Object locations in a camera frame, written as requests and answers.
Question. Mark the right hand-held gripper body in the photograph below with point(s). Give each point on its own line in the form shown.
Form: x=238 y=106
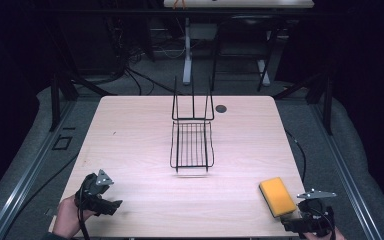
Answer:
x=315 y=213

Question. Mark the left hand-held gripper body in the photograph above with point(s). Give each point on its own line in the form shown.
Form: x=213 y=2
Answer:
x=91 y=195

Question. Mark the yellow sponge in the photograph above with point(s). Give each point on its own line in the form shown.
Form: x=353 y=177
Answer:
x=276 y=196

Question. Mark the person's right hand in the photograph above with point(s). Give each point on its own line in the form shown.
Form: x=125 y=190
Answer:
x=326 y=237

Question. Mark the person's left hand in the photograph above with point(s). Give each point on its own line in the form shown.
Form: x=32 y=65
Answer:
x=66 y=218

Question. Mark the black metal stand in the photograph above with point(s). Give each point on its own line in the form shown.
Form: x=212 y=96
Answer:
x=56 y=100
x=326 y=96

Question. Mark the round dark table grommet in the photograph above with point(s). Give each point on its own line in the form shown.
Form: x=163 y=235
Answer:
x=220 y=108

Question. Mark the white desk with legs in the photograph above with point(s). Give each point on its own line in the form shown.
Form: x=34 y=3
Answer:
x=188 y=60

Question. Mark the black chair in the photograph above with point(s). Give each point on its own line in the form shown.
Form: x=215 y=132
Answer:
x=243 y=36

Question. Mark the aluminium floor rail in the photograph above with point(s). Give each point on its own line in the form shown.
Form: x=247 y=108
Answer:
x=346 y=173
x=23 y=180

